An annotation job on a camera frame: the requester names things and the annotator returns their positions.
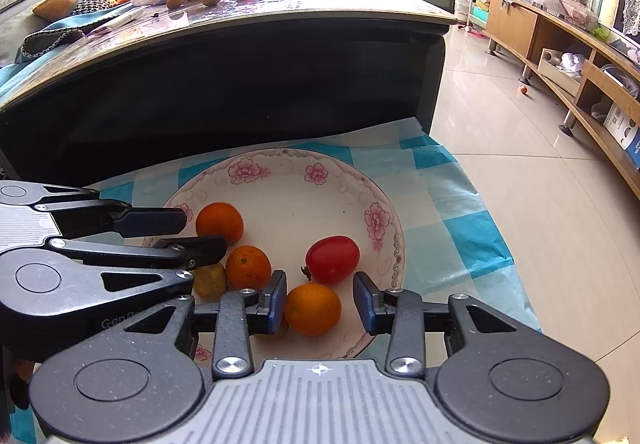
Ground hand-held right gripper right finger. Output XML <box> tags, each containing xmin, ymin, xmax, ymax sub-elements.
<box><xmin>353</xmin><ymin>271</ymin><xmax>543</xmax><ymax>379</ymax></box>

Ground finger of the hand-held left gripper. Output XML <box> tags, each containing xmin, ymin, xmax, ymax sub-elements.
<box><xmin>30</xmin><ymin>185</ymin><xmax>193</xmax><ymax>240</ymax></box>
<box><xmin>47</xmin><ymin>235</ymin><xmax>228</xmax><ymax>295</ymax></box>

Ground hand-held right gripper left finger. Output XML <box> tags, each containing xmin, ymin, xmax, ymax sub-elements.
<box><xmin>102</xmin><ymin>270</ymin><xmax>289</xmax><ymax>380</ymax></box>

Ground small orange mandarin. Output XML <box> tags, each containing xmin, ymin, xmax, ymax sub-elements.
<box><xmin>195</xmin><ymin>202</ymin><xmax>245</xmax><ymax>246</ymax></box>
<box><xmin>225</xmin><ymin>245</ymin><xmax>273</xmax><ymax>291</ymax></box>
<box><xmin>282</xmin><ymin>282</ymin><xmax>343</xmax><ymax>337</ymax></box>

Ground brown-green round fruit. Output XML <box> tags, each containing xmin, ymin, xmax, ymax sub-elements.
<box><xmin>192</xmin><ymin>263</ymin><xmax>228</xmax><ymax>302</ymax></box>

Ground large red tomato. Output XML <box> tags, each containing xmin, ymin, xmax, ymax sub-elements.
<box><xmin>300</xmin><ymin>235</ymin><xmax>361</xmax><ymax>286</ymax></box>

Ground white floral bowl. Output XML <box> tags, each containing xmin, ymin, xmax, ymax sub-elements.
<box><xmin>142</xmin><ymin>148</ymin><xmax>406</xmax><ymax>360</ymax></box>

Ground blue white checkered tablecloth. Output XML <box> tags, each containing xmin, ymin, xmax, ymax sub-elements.
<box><xmin>10</xmin><ymin>116</ymin><xmax>543</xmax><ymax>444</ymax></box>

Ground black coffee table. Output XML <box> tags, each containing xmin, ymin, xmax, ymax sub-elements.
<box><xmin>0</xmin><ymin>0</ymin><xmax>458</xmax><ymax>185</ymax></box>

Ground teal sofa blanket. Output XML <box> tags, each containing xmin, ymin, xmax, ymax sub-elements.
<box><xmin>0</xmin><ymin>19</ymin><xmax>103</xmax><ymax>97</ymax></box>

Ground black white patterned cloth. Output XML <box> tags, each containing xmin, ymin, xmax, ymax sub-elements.
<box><xmin>22</xmin><ymin>0</ymin><xmax>112</xmax><ymax>59</ymax></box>

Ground yellow-brown pillow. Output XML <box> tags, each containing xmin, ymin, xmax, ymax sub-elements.
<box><xmin>32</xmin><ymin>0</ymin><xmax>85</xmax><ymax>21</ymax></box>

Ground white storage bin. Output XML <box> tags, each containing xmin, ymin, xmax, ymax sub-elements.
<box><xmin>538</xmin><ymin>48</ymin><xmax>584</xmax><ymax>98</ymax></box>

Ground plastic drawer unit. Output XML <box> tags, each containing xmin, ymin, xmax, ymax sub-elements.
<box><xmin>454</xmin><ymin>0</ymin><xmax>489</xmax><ymax>34</ymax></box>

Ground white blue box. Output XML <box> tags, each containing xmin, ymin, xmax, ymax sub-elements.
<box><xmin>603</xmin><ymin>103</ymin><xmax>640</xmax><ymax>171</ymax></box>

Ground wooden tv cabinet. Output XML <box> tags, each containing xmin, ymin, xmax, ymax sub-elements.
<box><xmin>486</xmin><ymin>0</ymin><xmax>640</xmax><ymax>201</ymax></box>

